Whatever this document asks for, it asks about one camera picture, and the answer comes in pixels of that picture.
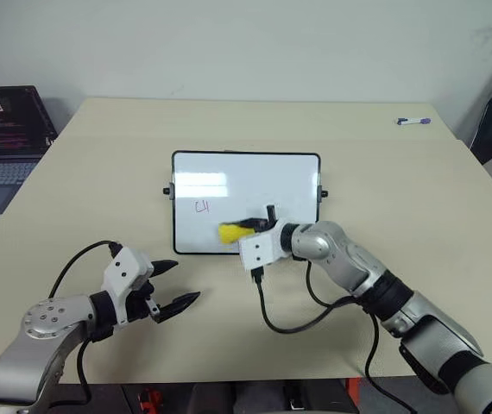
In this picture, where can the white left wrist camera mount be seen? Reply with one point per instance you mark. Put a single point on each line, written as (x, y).
(121, 269)

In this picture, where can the yellow sponge eraser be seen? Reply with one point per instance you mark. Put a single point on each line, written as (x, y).
(231, 233)

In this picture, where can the white purple marker pen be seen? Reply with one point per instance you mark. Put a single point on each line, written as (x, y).
(412, 121)

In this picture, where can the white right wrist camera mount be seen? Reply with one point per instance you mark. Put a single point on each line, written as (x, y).
(261, 250)

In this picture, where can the black framed small whiteboard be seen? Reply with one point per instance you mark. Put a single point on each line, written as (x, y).
(246, 177)

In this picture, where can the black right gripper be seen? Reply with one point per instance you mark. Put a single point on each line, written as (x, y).
(267, 224)

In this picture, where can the open dark laptop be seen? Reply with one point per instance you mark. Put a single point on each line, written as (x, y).
(0, 125)

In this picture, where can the red black bracket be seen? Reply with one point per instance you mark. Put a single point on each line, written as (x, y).
(149, 401)

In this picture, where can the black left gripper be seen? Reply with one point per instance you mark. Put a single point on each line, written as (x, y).
(142, 304)

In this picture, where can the red metal strip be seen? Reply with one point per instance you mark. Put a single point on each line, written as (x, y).
(352, 394)

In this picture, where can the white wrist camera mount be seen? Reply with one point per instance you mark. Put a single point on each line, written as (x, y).
(261, 250)
(121, 269)

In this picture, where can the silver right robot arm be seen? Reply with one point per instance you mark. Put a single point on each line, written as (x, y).
(358, 267)

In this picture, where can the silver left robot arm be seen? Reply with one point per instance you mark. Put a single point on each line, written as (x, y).
(34, 345)

